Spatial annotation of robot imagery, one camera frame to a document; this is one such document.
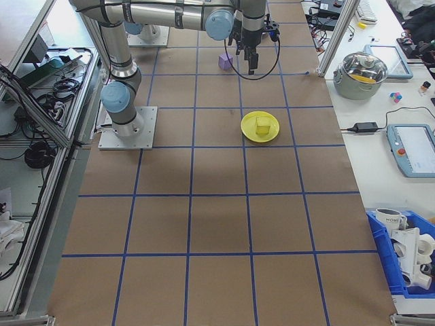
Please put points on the aluminium profile post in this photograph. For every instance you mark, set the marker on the aluminium profile post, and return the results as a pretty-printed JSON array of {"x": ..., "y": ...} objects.
[
  {"x": 334, "y": 37},
  {"x": 93, "y": 40}
]

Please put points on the yellow plate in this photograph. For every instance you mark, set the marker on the yellow plate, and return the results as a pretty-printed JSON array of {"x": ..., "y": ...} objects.
[{"x": 249, "y": 127}]

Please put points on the small yellow block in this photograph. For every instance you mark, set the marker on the small yellow block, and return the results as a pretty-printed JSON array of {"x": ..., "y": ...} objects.
[{"x": 362, "y": 24}]

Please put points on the purple foam block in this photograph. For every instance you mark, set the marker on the purple foam block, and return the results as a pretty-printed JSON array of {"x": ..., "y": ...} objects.
[{"x": 225, "y": 62}]

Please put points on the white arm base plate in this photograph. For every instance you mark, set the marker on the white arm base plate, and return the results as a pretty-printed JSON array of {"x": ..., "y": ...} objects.
[
  {"x": 163, "y": 40},
  {"x": 149, "y": 136}
]

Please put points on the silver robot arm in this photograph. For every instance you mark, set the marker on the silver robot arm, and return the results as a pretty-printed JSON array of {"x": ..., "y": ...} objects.
[
  {"x": 149, "y": 34},
  {"x": 115, "y": 51}
]

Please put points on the small bottle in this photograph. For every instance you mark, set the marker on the small bottle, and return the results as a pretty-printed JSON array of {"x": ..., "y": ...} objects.
[{"x": 425, "y": 87}]

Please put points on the white printed mug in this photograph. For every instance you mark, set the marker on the white printed mug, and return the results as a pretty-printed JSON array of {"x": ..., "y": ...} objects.
[{"x": 387, "y": 220}]

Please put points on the small colourful cube toy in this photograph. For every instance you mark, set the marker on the small colourful cube toy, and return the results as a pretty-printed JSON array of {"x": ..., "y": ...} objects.
[{"x": 395, "y": 96}]

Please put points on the black fabric heap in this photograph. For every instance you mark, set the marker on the black fabric heap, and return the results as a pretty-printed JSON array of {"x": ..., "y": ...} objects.
[{"x": 419, "y": 23}]

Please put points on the black power adapter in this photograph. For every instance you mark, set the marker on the black power adapter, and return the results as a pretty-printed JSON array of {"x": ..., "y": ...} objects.
[{"x": 365, "y": 126}]

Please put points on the V-shaped metal frame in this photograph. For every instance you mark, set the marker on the V-shaped metal frame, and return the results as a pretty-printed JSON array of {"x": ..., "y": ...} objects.
[{"x": 40, "y": 117}]

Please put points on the glass pot lid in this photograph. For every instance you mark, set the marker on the glass pot lid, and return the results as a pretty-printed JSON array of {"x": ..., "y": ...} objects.
[{"x": 368, "y": 62}]

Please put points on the black computer with white label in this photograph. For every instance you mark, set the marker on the black computer with white label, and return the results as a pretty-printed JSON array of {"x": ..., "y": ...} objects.
[{"x": 326, "y": 6}]

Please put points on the blue plastic bin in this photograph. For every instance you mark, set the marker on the blue plastic bin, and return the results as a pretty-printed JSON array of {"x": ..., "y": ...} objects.
[{"x": 380, "y": 258}]

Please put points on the yellow toy piece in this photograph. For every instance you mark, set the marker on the yellow toy piece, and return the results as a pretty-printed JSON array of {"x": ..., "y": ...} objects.
[{"x": 365, "y": 78}]

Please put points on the white crumpled cloth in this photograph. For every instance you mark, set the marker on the white crumpled cloth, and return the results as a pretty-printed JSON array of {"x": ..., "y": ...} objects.
[{"x": 8, "y": 231}]

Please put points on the yellow foam block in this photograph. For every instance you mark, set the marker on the yellow foam block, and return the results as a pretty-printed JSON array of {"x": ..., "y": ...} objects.
[{"x": 262, "y": 126}]

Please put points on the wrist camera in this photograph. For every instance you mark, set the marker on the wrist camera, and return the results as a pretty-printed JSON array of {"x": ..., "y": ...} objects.
[{"x": 272, "y": 30}]

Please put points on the dark electronics box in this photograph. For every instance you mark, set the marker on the dark electronics box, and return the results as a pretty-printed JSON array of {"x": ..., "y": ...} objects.
[{"x": 37, "y": 47}]

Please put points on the white keyboard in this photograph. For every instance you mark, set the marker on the white keyboard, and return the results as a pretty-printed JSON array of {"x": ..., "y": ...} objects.
[{"x": 366, "y": 12}]

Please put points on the white plastic pipe assembly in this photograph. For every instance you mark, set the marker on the white plastic pipe assembly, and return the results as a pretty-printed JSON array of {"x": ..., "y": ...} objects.
[{"x": 411, "y": 251}]

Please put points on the aluminium profile bar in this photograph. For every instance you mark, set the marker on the aluminium profile bar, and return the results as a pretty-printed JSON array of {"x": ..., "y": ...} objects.
[
  {"x": 414, "y": 321},
  {"x": 34, "y": 321}
]

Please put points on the steel cooking pot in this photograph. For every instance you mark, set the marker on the steel cooking pot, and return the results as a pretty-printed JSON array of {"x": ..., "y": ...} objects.
[{"x": 353, "y": 91}]

